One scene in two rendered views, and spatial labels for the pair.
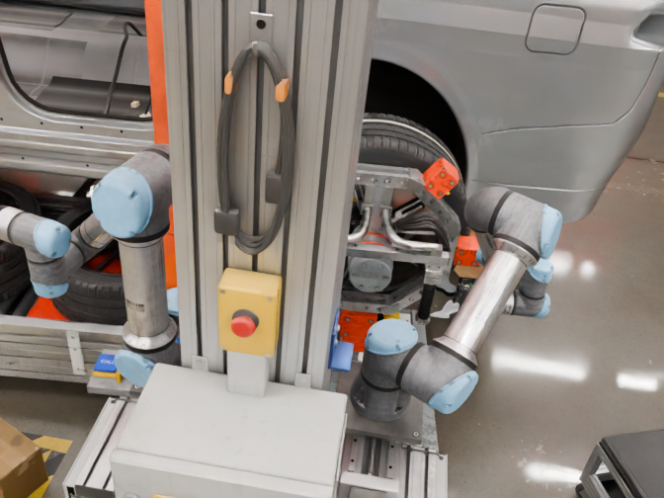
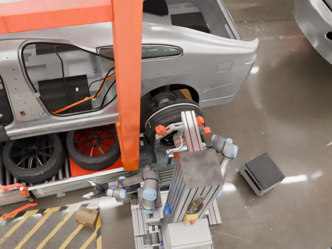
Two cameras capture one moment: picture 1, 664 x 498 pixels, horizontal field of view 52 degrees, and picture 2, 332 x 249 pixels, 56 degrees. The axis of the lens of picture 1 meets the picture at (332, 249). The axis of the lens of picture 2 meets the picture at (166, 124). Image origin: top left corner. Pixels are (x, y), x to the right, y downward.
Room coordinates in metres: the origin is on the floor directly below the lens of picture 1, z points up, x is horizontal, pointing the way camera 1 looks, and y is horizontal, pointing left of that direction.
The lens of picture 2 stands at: (0.22, 0.66, 3.85)
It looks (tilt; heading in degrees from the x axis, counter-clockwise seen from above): 58 degrees down; 339
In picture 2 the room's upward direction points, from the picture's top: 9 degrees clockwise
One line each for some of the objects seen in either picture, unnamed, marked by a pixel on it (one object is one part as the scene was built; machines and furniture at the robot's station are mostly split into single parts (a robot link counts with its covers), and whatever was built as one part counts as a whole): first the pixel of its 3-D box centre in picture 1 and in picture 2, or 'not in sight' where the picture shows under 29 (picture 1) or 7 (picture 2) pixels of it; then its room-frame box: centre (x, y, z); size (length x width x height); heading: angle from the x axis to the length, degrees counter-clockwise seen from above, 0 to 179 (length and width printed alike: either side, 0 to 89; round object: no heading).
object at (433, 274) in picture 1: (431, 268); not in sight; (1.58, -0.30, 0.93); 0.09 x 0.05 x 0.05; 2
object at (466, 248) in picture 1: (466, 251); (205, 131); (1.80, -0.43, 0.85); 0.09 x 0.08 x 0.07; 92
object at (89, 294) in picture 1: (131, 258); (95, 142); (2.14, 0.80, 0.39); 0.66 x 0.66 x 0.24
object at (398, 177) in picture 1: (370, 242); (179, 137); (1.78, -0.12, 0.85); 0.54 x 0.07 x 0.54; 92
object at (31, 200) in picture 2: not in sight; (28, 195); (1.65, 1.61, 0.30); 0.09 x 0.05 x 0.50; 92
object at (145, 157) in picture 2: not in sight; (142, 150); (2.00, 0.25, 0.26); 0.42 x 0.18 x 0.35; 2
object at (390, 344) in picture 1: (391, 351); not in sight; (1.16, -0.17, 0.98); 0.13 x 0.12 x 0.14; 56
